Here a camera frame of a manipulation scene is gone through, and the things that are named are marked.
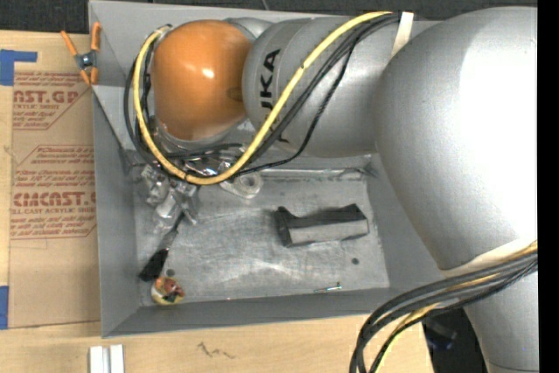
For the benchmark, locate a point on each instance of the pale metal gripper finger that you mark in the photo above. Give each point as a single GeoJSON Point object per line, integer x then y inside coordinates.
{"type": "Point", "coordinates": [153, 183]}
{"type": "Point", "coordinates": [167, 209]}

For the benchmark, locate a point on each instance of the clear glass cup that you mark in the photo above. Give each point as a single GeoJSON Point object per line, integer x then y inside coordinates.
{"type": "Point", "coordinates": [244, 187]}

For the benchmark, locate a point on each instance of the small colourful toy figure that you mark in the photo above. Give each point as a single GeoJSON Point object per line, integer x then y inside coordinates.
{"type": "Point", "coordinates": [167, 291]}

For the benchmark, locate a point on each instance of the grey metal bin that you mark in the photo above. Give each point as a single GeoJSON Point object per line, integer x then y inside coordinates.
{"type": "Point", "coordinates": [244, 240]}

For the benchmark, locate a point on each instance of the brown cardboard board red print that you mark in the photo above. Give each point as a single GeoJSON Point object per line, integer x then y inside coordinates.
{"type": "Point", "coordinates": [48, 266]}

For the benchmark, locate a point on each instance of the dark green flat block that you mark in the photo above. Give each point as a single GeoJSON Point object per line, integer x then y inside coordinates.
{"type": "Point", "coordinates": [321, 227]}

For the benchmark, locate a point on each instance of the small metal screw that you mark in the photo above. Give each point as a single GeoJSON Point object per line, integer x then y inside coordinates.
{"type": "Point", "coordinates": [328, 288]}

